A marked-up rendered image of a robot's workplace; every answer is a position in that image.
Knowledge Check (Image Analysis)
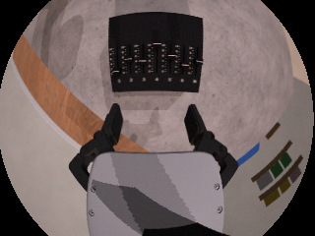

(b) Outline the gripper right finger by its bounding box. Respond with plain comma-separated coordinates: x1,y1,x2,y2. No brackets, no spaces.
184,104,238,188

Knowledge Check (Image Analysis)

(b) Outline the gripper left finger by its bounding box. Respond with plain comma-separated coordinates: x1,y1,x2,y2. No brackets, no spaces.
69,103,123,191

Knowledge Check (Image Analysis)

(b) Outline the black lighting desk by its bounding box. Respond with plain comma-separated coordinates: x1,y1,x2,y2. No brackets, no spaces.
108,12,204,92

